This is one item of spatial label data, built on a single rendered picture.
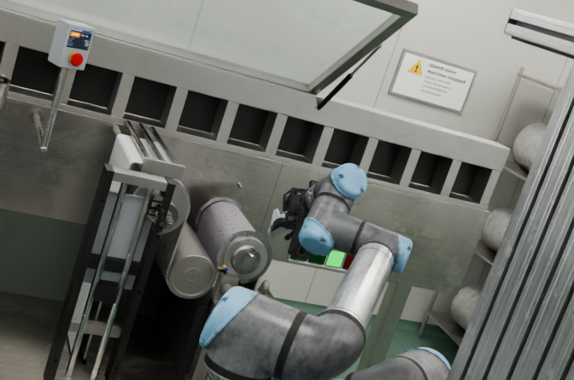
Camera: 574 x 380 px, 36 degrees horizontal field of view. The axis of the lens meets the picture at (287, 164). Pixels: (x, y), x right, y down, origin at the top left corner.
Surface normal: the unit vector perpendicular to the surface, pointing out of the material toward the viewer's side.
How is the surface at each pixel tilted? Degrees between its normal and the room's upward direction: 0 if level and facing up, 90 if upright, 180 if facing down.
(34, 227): 90
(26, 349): 0
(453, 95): 90
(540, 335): 90
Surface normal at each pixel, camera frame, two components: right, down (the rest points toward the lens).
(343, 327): 0.50, -0.70
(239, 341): -0.22, 0.04
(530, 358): -0.90, -0.22
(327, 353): 0.52, -0.07
